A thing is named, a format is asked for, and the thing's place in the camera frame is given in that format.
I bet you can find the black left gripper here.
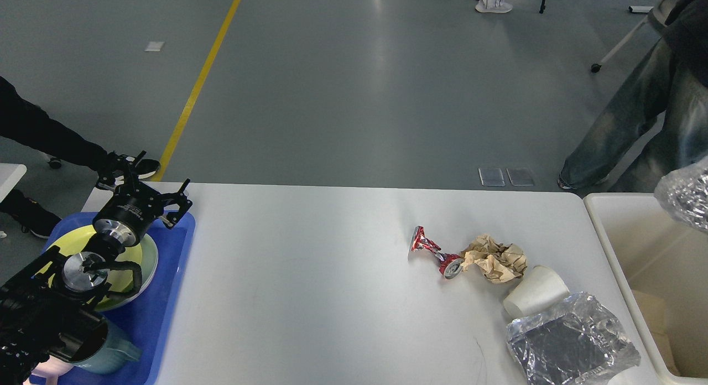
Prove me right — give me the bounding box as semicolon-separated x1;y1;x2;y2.
92;151;193;247

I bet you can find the yellow plastic plate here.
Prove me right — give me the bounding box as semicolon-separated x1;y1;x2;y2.
35;225;154;304

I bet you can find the teal mug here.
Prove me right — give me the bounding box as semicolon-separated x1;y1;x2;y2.
68;319;142;374

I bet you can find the white paper cup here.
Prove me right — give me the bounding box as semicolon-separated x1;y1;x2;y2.
502;265;570;319

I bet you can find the silver foil bag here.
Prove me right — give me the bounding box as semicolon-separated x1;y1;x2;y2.
507;292;642;384
653;156;707;233

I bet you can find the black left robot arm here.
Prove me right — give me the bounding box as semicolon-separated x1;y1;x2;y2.
2;155;192;384

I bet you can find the blue plastic tray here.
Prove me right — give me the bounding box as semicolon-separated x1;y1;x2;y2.
58;213;195;384

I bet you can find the pink ribbed mug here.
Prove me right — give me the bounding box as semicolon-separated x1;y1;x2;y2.
30;356;74;384

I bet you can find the red snack wrapper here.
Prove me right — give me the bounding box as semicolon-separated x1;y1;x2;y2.
409;226;464;279

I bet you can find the white plastic bin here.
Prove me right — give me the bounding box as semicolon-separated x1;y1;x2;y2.
584;193;707;384

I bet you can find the person in grey jeans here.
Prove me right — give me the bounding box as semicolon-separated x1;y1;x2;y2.
557;0;707;193

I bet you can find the white rolling chair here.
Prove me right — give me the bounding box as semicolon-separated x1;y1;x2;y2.
590;0;679;74

